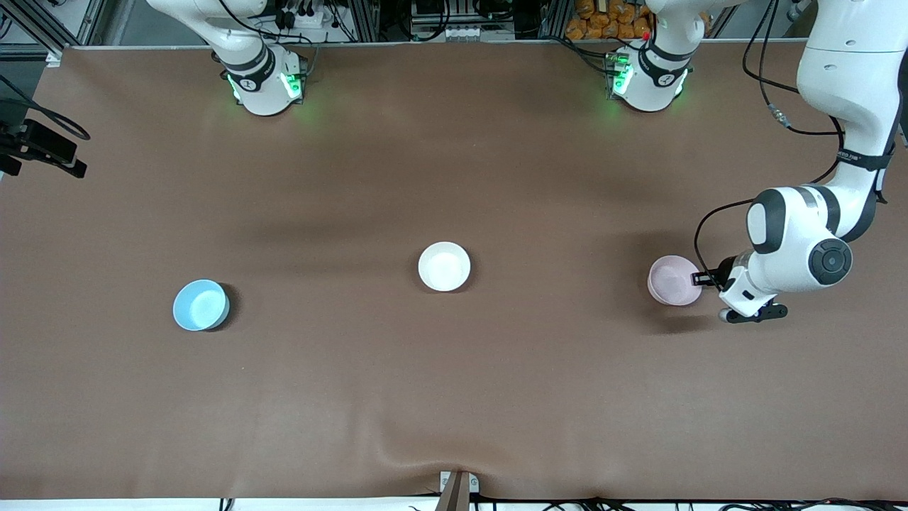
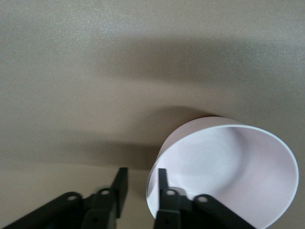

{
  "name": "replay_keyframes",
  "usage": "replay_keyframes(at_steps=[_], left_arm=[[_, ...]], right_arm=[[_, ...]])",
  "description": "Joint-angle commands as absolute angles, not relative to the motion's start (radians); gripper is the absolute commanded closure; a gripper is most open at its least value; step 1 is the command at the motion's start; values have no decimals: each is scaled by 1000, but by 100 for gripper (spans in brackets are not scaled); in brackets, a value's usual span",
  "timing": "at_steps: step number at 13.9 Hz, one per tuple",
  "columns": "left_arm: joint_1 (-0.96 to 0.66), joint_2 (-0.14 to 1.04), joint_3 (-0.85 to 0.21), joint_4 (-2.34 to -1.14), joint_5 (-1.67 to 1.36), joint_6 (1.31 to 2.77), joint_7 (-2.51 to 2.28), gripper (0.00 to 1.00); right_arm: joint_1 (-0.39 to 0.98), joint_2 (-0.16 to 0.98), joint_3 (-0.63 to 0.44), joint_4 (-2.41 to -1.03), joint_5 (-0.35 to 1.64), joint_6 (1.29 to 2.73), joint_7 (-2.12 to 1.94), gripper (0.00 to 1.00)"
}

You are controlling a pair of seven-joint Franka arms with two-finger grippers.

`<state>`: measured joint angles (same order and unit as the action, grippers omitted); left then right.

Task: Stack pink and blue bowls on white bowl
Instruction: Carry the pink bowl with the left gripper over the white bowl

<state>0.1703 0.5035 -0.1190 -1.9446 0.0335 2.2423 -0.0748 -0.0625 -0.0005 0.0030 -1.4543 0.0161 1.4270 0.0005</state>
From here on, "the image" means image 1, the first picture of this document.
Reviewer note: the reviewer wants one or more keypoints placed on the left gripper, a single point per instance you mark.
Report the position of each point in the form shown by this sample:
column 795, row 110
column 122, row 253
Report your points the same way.
column 724, row 272

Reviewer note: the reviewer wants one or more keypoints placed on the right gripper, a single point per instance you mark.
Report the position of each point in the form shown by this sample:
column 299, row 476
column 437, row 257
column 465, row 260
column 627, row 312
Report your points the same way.
column 44, row 143

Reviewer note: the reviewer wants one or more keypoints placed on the pink bowl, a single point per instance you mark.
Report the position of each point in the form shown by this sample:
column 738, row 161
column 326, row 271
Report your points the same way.
column 670, row 280

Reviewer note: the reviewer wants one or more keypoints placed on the blue bowl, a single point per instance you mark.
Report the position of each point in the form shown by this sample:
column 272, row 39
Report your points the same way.
column 201, row 305

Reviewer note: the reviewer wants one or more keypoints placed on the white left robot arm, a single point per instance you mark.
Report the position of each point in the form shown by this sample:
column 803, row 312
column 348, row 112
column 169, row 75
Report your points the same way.
column 844, row 71

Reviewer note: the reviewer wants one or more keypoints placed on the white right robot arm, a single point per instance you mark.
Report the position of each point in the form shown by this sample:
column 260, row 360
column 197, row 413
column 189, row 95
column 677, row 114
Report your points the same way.
column 262, row 85

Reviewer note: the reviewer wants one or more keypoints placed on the white bowl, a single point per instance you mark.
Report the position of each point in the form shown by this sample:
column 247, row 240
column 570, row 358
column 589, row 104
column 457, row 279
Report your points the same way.
column 444, row 267

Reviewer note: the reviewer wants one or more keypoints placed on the orange packaged goods pile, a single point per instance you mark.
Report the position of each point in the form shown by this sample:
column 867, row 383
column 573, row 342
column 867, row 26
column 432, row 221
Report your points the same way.
column 603, row 21

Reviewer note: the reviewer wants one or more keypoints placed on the brown table cover mat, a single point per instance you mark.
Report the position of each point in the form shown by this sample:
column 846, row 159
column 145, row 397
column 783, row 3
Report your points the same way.
column 454, row 390

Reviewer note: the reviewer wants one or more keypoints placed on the white power strip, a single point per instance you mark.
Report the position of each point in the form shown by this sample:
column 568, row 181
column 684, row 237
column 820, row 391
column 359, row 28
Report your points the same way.
column 305, row 18

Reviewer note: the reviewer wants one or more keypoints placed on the aluminium frame post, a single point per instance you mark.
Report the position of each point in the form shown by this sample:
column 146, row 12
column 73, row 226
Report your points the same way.
column 365, row 21
column 555, row 20
column 42, row 32

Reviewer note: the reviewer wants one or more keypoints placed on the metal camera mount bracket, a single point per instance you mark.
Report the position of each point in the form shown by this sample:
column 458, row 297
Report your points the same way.
column 457, row 493

